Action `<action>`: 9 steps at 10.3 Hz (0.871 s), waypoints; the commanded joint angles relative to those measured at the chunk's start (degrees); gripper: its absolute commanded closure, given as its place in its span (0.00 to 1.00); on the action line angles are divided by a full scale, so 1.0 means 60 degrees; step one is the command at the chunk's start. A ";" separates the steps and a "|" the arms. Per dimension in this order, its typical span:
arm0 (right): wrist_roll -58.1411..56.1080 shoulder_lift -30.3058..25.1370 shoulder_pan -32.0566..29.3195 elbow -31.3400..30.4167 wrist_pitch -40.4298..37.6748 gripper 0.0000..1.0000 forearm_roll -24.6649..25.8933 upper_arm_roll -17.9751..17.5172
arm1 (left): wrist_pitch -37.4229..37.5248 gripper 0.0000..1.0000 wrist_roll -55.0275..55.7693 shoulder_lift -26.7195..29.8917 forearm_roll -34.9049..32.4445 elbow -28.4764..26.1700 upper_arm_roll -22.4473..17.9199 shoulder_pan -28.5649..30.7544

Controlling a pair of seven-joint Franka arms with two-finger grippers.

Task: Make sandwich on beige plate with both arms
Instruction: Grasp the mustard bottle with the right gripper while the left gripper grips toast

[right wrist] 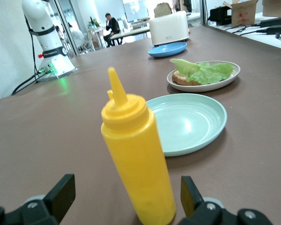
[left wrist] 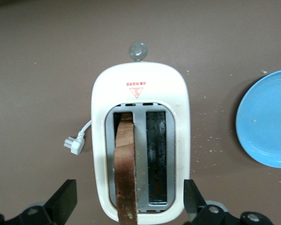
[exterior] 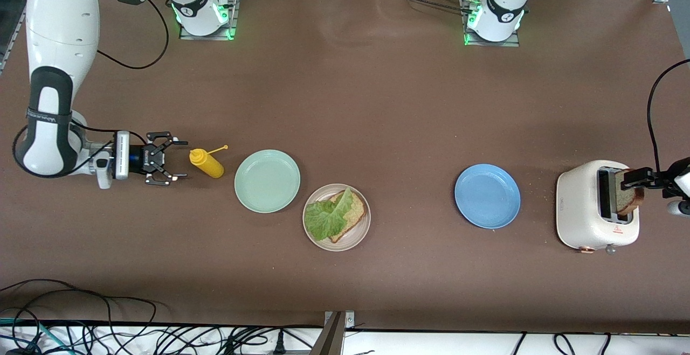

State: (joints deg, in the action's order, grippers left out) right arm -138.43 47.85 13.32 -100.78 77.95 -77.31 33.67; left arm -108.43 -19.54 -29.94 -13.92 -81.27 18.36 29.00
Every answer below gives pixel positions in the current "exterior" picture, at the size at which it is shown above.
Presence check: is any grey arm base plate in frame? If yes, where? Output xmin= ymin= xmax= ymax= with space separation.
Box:
xmin=178 ymin=0 xmax=239 ymax=41
xmin=461 ymin=0 xmax=521 ymax=48

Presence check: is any mint green plate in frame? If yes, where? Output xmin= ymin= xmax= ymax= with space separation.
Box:
xmin=234 ymin=149 xmax=301 ymax=214

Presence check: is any silver corner bracket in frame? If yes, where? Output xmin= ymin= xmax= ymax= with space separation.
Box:
xmin=324 ymin=310 xmax=355 ymax=330

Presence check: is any brown bread slice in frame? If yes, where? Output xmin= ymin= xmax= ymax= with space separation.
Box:
xmin=329 ymin=189 xmax=368 ymax=244
xmin=615 ymin=168 xmax=645 ymax=216

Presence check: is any blue plate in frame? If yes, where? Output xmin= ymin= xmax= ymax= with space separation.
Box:
xmin=454 ymin=163 xmax=521 ymax=230

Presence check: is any beige plate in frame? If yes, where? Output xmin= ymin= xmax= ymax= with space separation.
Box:
xmin=302 ymin=183 xmax=371 ymax=252

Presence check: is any teal floor cable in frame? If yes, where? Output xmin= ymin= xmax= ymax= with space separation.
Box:
xmin=0 ymin=317 xmax=71 ymax=355

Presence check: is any brown table cover mat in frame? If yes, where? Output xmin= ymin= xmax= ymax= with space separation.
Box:
xmin=0 ymin=0 xmax=690 ymax=335

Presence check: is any grey metal post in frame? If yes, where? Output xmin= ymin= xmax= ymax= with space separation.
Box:
xmin=309 ymin=312 xmax=346 ymax=355

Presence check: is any green lettuce leaf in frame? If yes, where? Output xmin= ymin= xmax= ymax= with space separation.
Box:
xmin=305 ymin=187 xmax=355 ymax=241

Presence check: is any yellow mustard squeeze bottle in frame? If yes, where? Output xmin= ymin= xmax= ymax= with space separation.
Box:
xmin=189 ymin=144 xmax=229 ymax=179

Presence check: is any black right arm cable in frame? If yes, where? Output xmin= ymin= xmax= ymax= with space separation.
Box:
xmin=13 ymin=0 xmax=170 ymax=179

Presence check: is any white two-slot toaster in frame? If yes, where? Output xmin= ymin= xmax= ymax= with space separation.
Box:
xmin=556 ymin=159 xmax=640 ymax=253

